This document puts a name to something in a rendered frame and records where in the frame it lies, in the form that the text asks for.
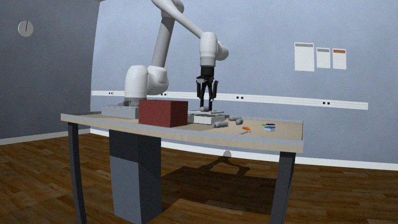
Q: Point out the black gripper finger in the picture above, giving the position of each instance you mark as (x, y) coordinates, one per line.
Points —
(200, 92)
(212, 93)

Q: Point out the white digital scale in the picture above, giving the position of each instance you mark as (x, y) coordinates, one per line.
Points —
(205, 117)

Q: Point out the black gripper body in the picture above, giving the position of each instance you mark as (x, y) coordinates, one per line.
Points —
(209, 72)

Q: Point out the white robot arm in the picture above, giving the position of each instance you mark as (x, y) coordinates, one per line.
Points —
(141, 81)

